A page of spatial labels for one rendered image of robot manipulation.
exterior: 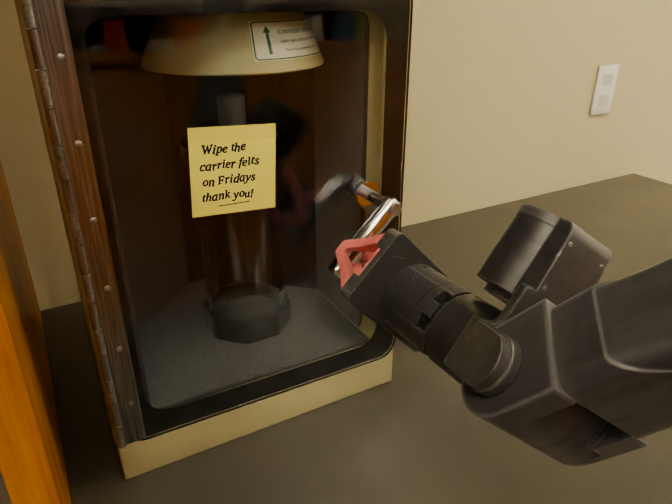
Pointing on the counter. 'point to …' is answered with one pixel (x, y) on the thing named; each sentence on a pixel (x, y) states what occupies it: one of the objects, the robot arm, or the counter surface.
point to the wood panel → (25, 379)
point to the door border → (86, 207)
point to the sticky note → (232, 168)
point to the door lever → (375, 224)
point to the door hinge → (71, 214)
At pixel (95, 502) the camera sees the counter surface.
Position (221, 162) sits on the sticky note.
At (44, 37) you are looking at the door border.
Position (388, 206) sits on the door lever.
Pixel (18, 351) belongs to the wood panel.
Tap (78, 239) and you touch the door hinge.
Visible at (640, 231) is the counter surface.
